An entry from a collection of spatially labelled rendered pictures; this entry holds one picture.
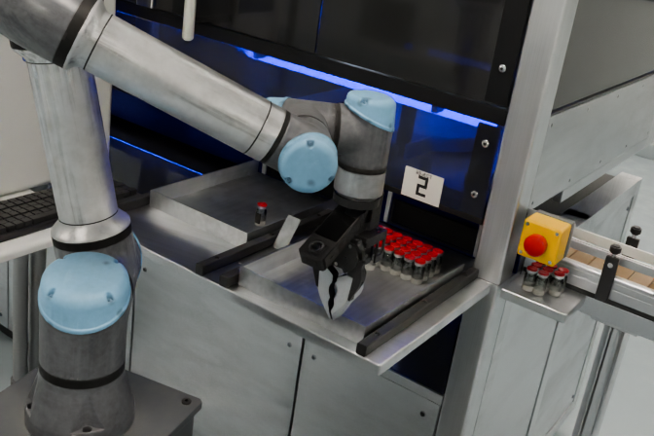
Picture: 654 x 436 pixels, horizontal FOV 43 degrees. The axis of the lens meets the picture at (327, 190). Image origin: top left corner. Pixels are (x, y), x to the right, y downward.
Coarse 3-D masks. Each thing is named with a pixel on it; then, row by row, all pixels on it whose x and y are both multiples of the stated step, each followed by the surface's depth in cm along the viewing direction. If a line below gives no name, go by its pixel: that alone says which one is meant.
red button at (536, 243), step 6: (534, 234) 146; (528, 240) 145; (534, 240) 145; (540, 240) 144; (528, 246) 145; (534, 246) 145; (540, 246) 144; (546, 246) 145; (528, 252) 146; (534, 252) 145; (540, 252) 145
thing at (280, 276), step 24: (264, 264) 146; (288, 264) 151; (264, 288) 138; (288, 288) 135; (312, 288) 144; (384, 288) 147; (408, 288) 149; (432, 288) 145; (312, 312) 133; (360, 312) 138; (384, 312) 132; (360, 336) 128
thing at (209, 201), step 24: (240, 168) 188; (168, 192) 171; (192, 192) 177; (216, 192) 179; (240, 192) 181; (264, 192) 183; (288, 192) 185; (192, 216) 161; (216, 216) 167; (240, 216) 168; (240, 240) 155
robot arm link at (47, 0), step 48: (0, 0) 94; (48, 0) 93; (96, 0) 96; (48, 48) 95; (96, 48) 96; (144, 48) 97; (144, 96) 99; (192, 96) 99; (240, 96) 101; (240, 144) 103; (288, 144) 102
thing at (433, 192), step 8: (408, 168) 160; (408, 176) 161; (416, 176) 160; (424, 176) 159; (432, 176) 158; (408, 184) 161; (416, 184) 160; (432, 184) 158; (440, 184) 157; (408, 192) 161; (424, 192) 159; (432, 192) 158; (440, 192) 157; (424, 200) 160; (432, 200) 159
